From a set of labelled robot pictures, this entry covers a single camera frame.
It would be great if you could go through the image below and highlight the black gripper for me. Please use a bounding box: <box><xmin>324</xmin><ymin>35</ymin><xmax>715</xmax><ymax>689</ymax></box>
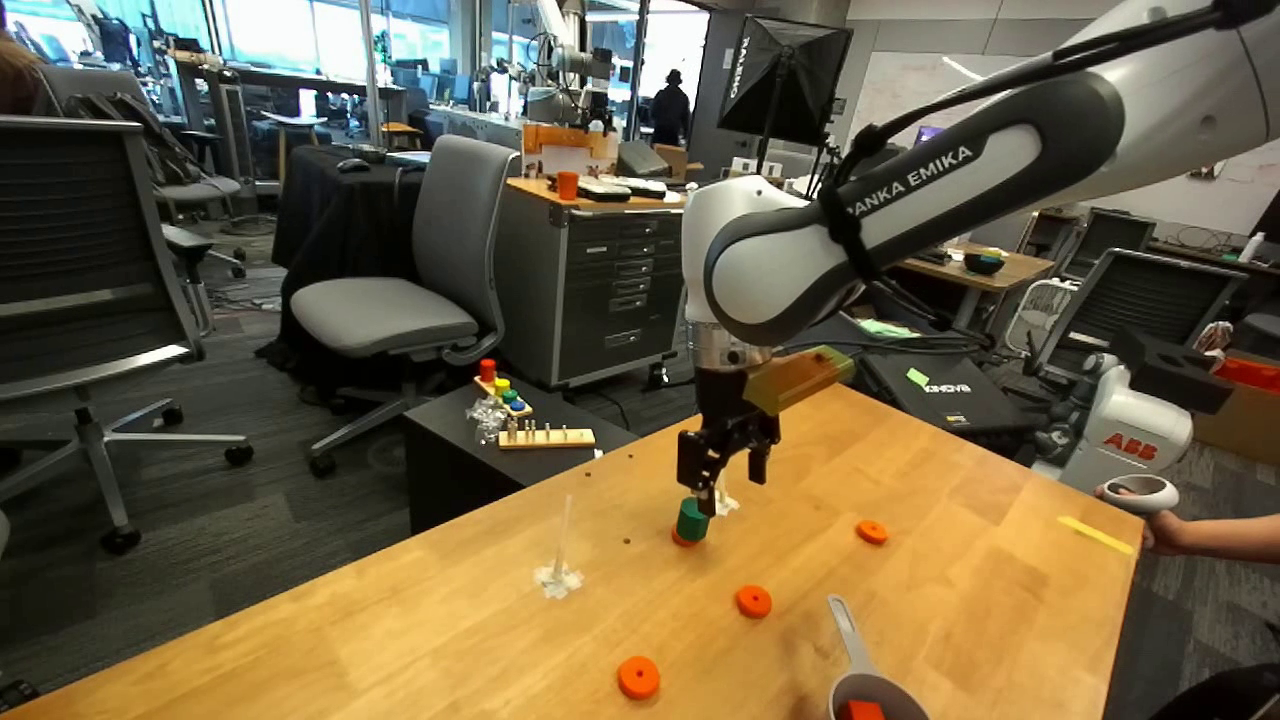
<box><xmin>674</xmin><ymin>368</ymin><xmax>780</xmax><ymax>502</ymax></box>

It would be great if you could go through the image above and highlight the green cylinder block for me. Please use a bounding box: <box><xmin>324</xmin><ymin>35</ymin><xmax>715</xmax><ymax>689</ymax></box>
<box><xmin>674</xmin><ymin>495</ymin><xmax>706</xmax><ymax>538</ymax></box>

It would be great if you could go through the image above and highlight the white ABB robot base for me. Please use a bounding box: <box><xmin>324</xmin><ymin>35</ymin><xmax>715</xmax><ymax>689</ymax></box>
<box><xmin>1058</xmin><ymin>350</ymin><xmax>1193</xmax><ymax>501</ymax></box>

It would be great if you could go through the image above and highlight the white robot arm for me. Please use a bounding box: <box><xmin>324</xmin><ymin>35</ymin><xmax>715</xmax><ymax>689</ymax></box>
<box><xmin>674</xmin><ymin>0</ymin><xmax>1280</xmax><ymax>502</ymax></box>

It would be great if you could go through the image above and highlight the grey measuring cup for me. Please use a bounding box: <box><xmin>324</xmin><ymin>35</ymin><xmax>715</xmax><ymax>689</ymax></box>
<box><xmin>822</xmin><ymin>597</ymin><xmax>927</xmax><ymax>720</ymax></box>

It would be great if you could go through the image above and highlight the operator hand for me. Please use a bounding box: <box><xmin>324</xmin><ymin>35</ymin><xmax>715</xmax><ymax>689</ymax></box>
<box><xmin>1148</xmin><ymin>513</ymin><xmax>1189</xmax><ymax>550</ymax></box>

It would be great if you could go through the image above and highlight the orange disc under yellow block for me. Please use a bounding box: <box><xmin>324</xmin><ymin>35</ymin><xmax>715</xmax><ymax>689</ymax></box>
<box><xmin>730</xmin><ymin>585</ymin><xmax>773</xmax><ymax>618</ymax></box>

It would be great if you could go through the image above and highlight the grey drawer cabinet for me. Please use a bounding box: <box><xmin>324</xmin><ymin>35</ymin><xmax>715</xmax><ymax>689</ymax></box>
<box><xmin>496</xmin><ymin>180</ymin><xmax>685</xmax><ymax>387</ymax></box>

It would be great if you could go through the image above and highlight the orange disc with hole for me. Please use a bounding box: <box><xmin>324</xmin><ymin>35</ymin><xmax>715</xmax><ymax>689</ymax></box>
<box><xmin>615</xmin><ymin>655</ymin><xmax>659</xmax><ymax>700</ymax></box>

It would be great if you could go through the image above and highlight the colourful stacking toy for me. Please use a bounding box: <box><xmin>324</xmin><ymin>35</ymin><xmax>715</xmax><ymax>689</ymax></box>
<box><xmin>472</xmin><ymin>355</ymin><xmax>531</xmax><ymax>419</ymax></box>

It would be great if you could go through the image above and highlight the black low side table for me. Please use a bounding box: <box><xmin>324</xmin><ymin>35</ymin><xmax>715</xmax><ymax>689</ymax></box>
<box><xmin>402</xmin><ymin>387</ymin><xmax>629</xmax><ymax>532</ymax></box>

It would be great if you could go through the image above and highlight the grey office chair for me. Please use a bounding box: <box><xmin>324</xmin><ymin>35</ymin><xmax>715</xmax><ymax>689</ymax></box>
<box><xmin>288</xmin><ymin>136</ymin><xmax>514</xmax><ymax>476</ymax></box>

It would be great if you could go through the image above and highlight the black softbox light stand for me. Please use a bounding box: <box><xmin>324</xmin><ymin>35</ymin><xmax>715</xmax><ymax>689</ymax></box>
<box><xmin>720</xmin><ymin>16</ymin><xmax>853</xmax><ymax>144</ymax></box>

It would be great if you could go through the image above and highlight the yellow tape strip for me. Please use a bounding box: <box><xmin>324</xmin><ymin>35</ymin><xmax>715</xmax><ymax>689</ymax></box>
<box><xmin>1057</xmin><ymin>514</ymin><xmax>1134</xmax><ymax>557</ymax></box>

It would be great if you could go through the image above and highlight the white VR controller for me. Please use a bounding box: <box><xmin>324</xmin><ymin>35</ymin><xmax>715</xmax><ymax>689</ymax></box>
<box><xmin>1098</xmin><ymin>473</ymin><xmax>1179</xmax><ymax>514</ymax></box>

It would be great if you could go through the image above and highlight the black mesh office chair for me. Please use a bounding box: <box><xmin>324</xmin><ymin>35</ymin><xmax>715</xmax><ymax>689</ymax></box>
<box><xmin>0</xmin><ymin>117</ymin><xmax>254</xmax><ymax>557</ymax></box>

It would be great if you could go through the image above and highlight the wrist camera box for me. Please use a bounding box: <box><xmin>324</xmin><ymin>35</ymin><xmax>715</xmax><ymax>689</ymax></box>
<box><xmin>742</xmin><ymin>349</ymin><xmax>853</xmax><ymax>415</ymax></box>

